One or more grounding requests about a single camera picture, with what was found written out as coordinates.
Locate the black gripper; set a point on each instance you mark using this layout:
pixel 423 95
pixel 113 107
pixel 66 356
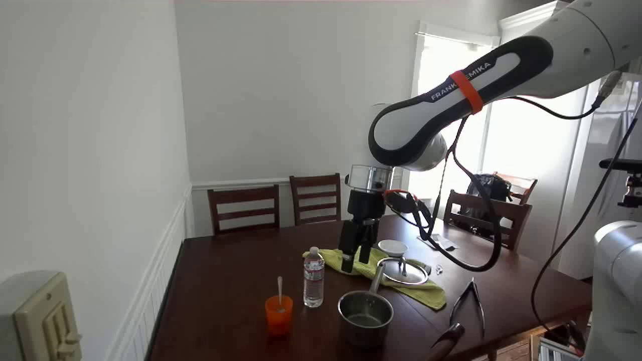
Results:
pixel 366 211

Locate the silver pot lid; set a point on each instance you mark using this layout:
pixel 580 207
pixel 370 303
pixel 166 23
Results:
pixel 405 272

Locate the white bowl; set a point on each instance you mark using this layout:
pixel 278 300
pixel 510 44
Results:
pixel 392 248

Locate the near-side wooden chair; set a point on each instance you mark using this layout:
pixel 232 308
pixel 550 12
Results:
pixel 445 342

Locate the orange plastic cup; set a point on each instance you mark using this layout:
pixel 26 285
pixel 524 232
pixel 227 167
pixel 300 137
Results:
pixel 280 314

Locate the dark wooden chair left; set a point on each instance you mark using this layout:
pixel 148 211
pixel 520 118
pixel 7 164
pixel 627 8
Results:
pixel 242 209

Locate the white spoon in cup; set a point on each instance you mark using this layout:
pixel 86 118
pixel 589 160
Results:
pixel 280 289

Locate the dark wooden chair middle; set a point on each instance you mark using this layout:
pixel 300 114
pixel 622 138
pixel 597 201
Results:
pixel 316 200

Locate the yellow-green cloth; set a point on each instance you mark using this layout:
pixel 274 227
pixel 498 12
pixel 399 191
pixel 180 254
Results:
pixel 426 293

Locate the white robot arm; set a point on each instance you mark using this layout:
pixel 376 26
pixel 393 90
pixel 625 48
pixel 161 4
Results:
pixel 580 42

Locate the clear water bottle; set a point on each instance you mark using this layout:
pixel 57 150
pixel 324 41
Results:
pixel 314 277

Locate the dark wooden chair right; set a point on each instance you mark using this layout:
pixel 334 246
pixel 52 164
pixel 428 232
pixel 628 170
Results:
pixel 486 211

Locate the silver pot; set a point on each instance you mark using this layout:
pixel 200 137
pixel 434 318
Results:
pixel 366 316

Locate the dark wooden chair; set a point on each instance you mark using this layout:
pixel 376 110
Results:
pixel 242 209
pixel 316 200
pixel 486 211

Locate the beige wall light switch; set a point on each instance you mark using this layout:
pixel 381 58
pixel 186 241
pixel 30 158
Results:
pixel 37 320

